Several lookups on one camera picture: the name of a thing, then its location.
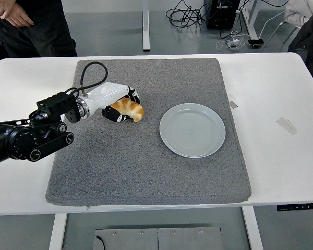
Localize golden croissant bread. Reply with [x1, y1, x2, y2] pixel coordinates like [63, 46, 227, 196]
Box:
[110, 97, 145, 122]

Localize white slanted desk leg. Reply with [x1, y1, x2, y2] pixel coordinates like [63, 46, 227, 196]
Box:
[242, 0, 259, 40]

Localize grey metal chair frame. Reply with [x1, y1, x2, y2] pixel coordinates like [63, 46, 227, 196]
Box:
[258, 20, 303, 53]

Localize person's hand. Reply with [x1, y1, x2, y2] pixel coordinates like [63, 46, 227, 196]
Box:
[0, 0, 35, 28]

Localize white table leg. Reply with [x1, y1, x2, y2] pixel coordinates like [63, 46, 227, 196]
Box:
[49, 214, 68, 250]
[242, 207, 264, 250]

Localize black computer box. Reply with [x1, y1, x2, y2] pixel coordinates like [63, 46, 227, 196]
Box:
[206, 0, 238, 30]

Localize black desk control panel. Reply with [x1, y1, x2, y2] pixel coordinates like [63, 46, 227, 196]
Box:
[276, 204, 313, 211]

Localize long grey tape strip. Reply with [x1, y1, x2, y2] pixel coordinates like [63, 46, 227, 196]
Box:
[275, 117, 297, 135]

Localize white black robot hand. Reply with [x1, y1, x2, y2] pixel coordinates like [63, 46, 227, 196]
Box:
[85, 82, 141, 123]

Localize thin black cable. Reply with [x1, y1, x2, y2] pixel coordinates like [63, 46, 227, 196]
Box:
[94, 235, 106, 250]

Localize white charger cable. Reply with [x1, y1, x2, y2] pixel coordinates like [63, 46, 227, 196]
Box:
[215, 30, 251, 52]

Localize black phone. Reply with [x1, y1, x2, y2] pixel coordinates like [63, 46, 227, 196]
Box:
[247, 38, 265, 49]

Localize grey metal plate with screws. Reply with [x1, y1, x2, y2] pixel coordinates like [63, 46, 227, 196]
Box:
[94, 226, 223, 250]

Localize grey metal desk post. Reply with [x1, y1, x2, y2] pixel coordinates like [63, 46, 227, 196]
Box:
[142, 0, 150, 52]

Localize tangled black cables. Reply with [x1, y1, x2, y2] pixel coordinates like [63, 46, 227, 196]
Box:
[166, 0, 208, 28]

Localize grey fabric mat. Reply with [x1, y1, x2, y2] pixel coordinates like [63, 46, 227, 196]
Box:
[45, 57, 252, 207]

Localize light grey round plate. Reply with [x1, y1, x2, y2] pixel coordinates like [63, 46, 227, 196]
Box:
[159, 103, 226, 158]

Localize white garment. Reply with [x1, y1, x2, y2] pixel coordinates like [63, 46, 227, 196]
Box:
[284, 0, 313, 27]

